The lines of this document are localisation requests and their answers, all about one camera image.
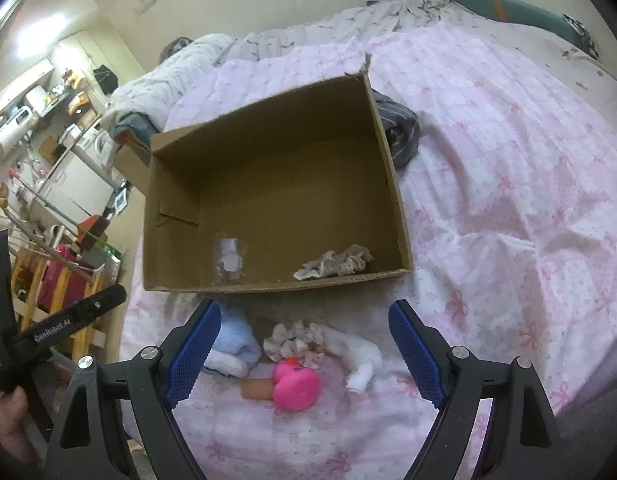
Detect white floor cabinet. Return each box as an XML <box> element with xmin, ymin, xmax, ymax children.
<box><xmin>36</xmin><ymin>152</ymin><xmax>114</xmax><ymax>221</ymax></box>

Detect clear plastic packet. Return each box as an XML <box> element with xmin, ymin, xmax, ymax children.
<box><xmin>213</xmin><ymin>232</ymin><xmax>249</xmax><ymax>281</ymax></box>

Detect wooden drying rack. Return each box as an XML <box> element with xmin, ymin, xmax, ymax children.
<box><xmin>0</xmin><ymin>195</ymin><xmax>99</xmax><ymax>361</ymax></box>

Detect black hanging bag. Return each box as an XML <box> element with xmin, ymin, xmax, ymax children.
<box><xmin>93</xmin><ymin>65</ymin><xmax>120</xmax><ymax>95</ymax></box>

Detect blue grey folded blanket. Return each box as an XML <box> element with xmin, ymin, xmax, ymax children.
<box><xmin>112</xmin><ymin>112</ymin><xmax>159</xmax><ymax>153</ymax></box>

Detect grey floral bedsheet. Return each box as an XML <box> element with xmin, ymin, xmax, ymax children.
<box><xmin>223</xmin><ymin>0</ymin><xmax>617</xmax><ymax>126</ymax></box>

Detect brown cardboard panel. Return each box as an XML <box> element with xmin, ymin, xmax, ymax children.
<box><xmin>112</xmin><ymin>146</ymin><xmax>153</xmax><ymax>196</ymax></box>

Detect pink rubber duck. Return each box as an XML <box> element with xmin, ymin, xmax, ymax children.
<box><xmin>272</xmin><ymin>357</ymin><xmax>322</xmax><ymax>413</ymax></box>

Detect dark patterned pillow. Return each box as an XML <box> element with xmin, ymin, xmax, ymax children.
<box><xmin>161</xmin><ymin>37</ymin><xmax>194</xmax><ymax>63</ymax></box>

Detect white sock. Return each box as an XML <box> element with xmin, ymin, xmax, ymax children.
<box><xmin>321</xmin><ymin>327</ymin><xmax>384</xmax><ymax>395</ymax></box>

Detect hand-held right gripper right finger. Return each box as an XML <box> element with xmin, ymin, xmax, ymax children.
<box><xmin>389</xmin><ymin>299</ymin><xmax>562</xmax><ymax>480</ymax></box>

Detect beige lace scrunchie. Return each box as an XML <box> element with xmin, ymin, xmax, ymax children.
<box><xmin>262</xmin><ymin>320</ymin><xmax>327</xmax><ymax>368</ymax></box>

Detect white wall cabinets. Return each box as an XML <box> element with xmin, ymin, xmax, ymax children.
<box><xmin>0</xmin><ymin>57</ymin><xmax>56</xmax><ymax>111</ymax></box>

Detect tan cylinder toy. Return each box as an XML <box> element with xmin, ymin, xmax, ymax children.
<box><xmin>241</xmin><ymin>379</ymin><xmax>275</xmax><ymax>402</ymax></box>

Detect green broom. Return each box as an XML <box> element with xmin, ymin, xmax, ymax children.
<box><xmin>8</xmin><ymin>170</ymin><xmax>124</xmax><ymax>261</ymax></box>

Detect dark striped cloth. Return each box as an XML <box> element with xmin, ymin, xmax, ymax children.
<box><xmin>373</xmin><ymin>91</ymin><xmax>422</xmax><ymax>170</ymax></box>

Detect beige lace trim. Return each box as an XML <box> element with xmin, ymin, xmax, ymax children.
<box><xmin>292</xmin><ymin>244</ymin><xmax>374</xmax><ymax>281</ymax></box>

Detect brown cardboard box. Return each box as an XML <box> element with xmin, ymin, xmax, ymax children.
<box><xmin>141</xmin><ymin>52</ymin><xmax>415</xmax><ymax>295</ymax></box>

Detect white floral quilt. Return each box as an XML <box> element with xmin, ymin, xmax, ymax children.
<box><xmin>102</xmin><ymin>34</ymin><xmax>239</xmax><ymax>133</ymax></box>

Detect red suitcase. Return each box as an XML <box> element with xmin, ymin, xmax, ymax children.
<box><xmin>41</xmin><ymin>245</ymin><xmax>89</xmax><ymax>311</ymax></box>

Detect person's left hand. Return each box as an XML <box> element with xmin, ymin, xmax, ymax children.
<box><xmin>0</xmin><ymin>389</ymin><xmax>44</xmax><ymax>467</ymax></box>

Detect teal headboard cushion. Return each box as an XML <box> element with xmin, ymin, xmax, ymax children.
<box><xmin>447</xmin><ymin>0</ymin><xmax>589</xmax><ymax>43</ymax></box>

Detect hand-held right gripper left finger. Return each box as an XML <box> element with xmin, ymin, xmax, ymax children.
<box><xmin>43</xmin><ymin>299</ymin><xmax>223</xmax><ymax>480</ymax></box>

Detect red dustpan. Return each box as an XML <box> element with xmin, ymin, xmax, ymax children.
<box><xmin>81</xmin><ymin>214</ymin><xmax>112</xmax><ymax>251</ymax></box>

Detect black and white cloth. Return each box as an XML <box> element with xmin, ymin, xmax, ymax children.
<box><xmin>563</xmin><ymin>15</ymin><xmax>600</xmax><ymax>61</ymax></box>

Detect light blue cloth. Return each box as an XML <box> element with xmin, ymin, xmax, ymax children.
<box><xmin>201</xmin><ymin>302</ymin><xmax>263</xmax><ymax>378</ymax></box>

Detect white washing machine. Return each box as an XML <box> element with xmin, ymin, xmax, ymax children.
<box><xmin>73</xmin><ymin>125</ymin><xmax>114</xmax><ymax>171</ymax></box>

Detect white water heater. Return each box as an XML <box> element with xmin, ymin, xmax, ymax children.
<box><xmin>0</xmin><ymin>105</ymin><xmax>32</xmax><ymax>156</ymax></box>

